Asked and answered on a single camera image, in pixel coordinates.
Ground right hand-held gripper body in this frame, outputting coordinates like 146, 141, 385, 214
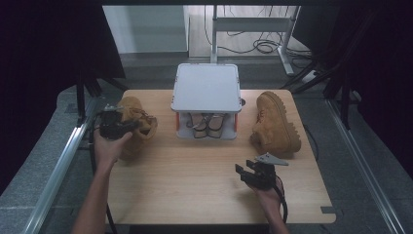
240, 152, 290, 191

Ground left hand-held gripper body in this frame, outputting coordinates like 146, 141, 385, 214
98, 103, 132, 141

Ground tan suede boot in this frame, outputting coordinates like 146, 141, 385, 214
249, 91, 302, 160
115, 96, 159, 160

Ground white shoe rack orange posts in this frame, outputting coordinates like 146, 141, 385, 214
169, 62, 244, 141

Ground person's left hand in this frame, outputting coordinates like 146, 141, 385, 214
94, 129, 134, 172

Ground person's right hand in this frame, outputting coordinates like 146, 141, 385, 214
249, 176, 284, 213

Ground black metal stand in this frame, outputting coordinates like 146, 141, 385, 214
75, 72, 129, 127
281, 59, 354, 131

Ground dark curtain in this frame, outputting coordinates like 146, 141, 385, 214
0, 0, 127, 196
291, 0, 413, 179

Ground white power strip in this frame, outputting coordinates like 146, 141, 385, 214
301, 69, 319, 85

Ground left hand-held gripper cable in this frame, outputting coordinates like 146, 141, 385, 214
88, 111, 119, 234

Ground hand-held gripper cable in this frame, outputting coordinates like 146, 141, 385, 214
274, 175, 290, 225
88, 111, 119, 234

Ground right hand-held gripper cable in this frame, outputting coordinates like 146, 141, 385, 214
274, 175, 290, 225

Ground thin black cable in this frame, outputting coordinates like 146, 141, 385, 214
303, 125, 320, 162

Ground aluminium rail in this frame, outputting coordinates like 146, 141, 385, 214
325, 97, 407, 234
22, 97, 101, 234

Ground black floor cables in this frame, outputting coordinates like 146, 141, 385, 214
204, 4, 314, 61

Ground white metal desk frame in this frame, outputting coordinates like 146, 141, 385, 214
209, 4, 301, 77

